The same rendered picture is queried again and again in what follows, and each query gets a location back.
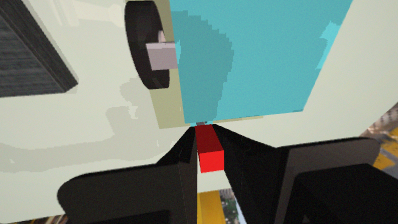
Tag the beige ramp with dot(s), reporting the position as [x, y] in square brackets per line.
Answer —
[167, 102]

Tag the red-headed pin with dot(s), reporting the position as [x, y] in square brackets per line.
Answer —
[210, 150]

